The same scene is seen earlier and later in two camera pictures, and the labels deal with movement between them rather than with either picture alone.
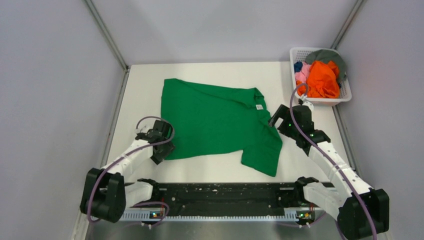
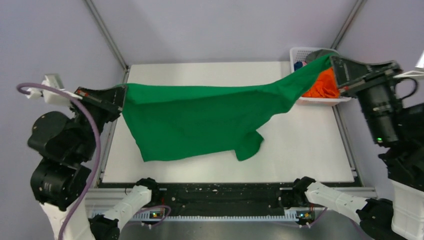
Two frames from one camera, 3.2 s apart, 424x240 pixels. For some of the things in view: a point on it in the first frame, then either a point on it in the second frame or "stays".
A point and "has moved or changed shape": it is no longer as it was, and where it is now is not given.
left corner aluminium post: (127, 67) stays
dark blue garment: (297, 66) stays
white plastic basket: (299, 54) stays
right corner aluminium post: (349, 19) stays
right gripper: (283, 112) to (346, 71)
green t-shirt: (209, 121) has moved or changed shape
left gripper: (157, 157) to (111, 99)
